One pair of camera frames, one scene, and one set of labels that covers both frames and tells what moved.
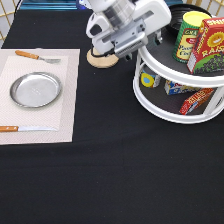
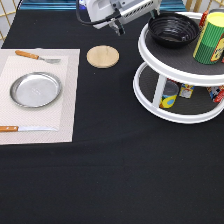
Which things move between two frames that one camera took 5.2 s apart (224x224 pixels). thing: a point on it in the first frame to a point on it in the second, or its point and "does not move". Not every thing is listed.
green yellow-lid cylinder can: [187, 34] to [211, 31]
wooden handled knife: [25, 128] does not move
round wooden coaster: [101, 60] does not move
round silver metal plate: [35, 90] does not move
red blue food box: [195, 100] to [216, 93]
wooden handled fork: [36, 57] does not move
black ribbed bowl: [179, 10] to [173, 29]
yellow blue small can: [147, 79] to [170, 93]
